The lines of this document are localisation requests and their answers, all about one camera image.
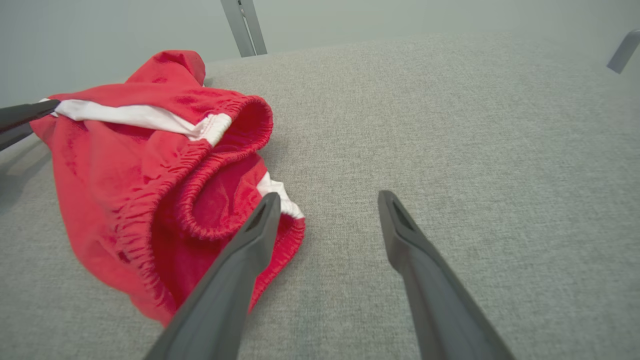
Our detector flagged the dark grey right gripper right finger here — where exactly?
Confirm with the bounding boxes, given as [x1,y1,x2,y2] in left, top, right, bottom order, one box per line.
[378,190,516,360]

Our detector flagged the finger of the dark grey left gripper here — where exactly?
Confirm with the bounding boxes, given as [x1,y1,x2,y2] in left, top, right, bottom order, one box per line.
[0,99,61,134]
[0,122,34,151]

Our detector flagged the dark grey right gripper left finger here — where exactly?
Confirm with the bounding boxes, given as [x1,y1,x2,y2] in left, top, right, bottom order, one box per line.
[144,192,282,360]

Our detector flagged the red shorts with white stripes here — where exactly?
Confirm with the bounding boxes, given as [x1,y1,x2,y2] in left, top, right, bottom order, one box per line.
[30,50,307,327]

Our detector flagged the grey metal upright post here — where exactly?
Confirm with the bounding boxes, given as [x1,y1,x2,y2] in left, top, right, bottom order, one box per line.
[220,0,268,58]

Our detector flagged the grey metal frame strut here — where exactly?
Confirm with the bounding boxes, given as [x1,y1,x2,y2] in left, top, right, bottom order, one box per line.
[606,29,640,74]

